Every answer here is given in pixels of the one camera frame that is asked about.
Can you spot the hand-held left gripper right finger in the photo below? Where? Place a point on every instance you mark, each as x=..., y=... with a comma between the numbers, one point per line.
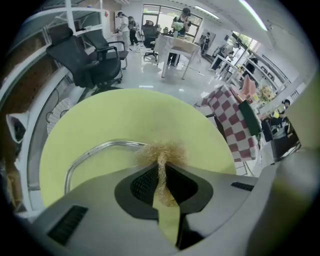
x=225, y=200

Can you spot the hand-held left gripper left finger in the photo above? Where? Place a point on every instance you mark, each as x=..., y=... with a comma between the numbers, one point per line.
x=100, y=200

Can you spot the pink white checkered cloth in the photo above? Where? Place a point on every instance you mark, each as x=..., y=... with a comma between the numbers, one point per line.
x=225, y=120

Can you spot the round table green tablecloth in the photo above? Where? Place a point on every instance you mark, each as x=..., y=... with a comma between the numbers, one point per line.
x=125, y=117

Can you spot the dark green box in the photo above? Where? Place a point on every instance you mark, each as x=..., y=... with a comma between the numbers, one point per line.
x=250, y=117

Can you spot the white woven basket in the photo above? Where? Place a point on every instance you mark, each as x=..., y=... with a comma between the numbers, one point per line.
x=58, y=112

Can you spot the white bag black contents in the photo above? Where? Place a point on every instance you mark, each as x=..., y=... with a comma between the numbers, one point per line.
x=17, y=127

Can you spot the flower bouquet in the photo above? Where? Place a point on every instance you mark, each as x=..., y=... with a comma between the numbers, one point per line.
x=266, y=93

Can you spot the pink cushion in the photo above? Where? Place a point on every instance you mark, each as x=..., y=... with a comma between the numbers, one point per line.
x=247, y=85

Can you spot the black office chair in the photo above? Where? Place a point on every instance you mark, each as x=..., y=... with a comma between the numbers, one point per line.
x=112, y=53
x=85, y=65
x=150, y=35

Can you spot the white shelf rack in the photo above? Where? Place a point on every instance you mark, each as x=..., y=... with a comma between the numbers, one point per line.
x=37, y=57

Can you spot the white desk wooden top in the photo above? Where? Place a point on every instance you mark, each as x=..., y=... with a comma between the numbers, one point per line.
x=180, y=46

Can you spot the ceiling light tube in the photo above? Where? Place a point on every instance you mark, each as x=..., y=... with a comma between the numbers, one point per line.
x=206, y=12
x=252, y=15

